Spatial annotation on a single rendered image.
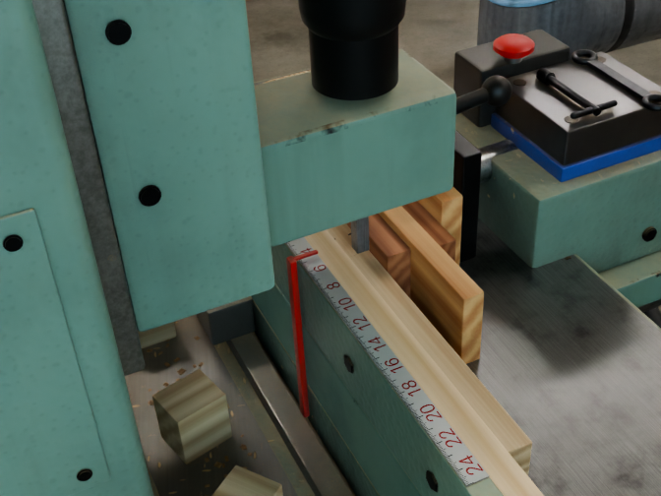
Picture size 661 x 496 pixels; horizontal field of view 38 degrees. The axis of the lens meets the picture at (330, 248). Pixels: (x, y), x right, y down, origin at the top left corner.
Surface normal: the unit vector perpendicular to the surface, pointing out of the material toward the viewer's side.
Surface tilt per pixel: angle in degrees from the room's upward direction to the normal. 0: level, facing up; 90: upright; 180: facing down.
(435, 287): 90
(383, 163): 90
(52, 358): 90
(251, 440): 0
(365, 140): 90
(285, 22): 0
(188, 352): 0
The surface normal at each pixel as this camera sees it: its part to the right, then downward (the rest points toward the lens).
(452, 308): -0.90, 0.29
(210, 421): 0.63, 0.45
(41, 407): 0.43, 0.54
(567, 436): -0.04, -0.79
